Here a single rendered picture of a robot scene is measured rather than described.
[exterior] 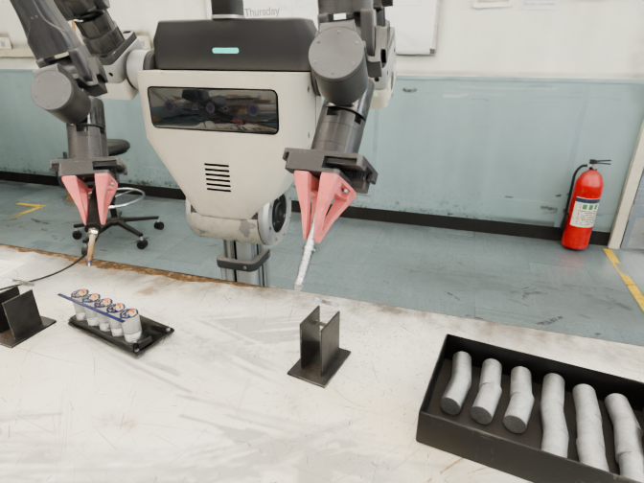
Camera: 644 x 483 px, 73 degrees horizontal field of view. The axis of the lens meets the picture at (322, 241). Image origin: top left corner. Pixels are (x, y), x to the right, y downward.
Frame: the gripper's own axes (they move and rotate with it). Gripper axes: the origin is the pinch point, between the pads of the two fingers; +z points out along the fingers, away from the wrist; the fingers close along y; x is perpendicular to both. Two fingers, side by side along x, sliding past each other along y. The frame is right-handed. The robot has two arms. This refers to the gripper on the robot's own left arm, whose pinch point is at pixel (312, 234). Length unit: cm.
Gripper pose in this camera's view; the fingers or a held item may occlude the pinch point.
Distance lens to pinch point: 51.5
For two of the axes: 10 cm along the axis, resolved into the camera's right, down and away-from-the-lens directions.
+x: 4.0, 2.1, 8.9
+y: 8.8, 1.7, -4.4
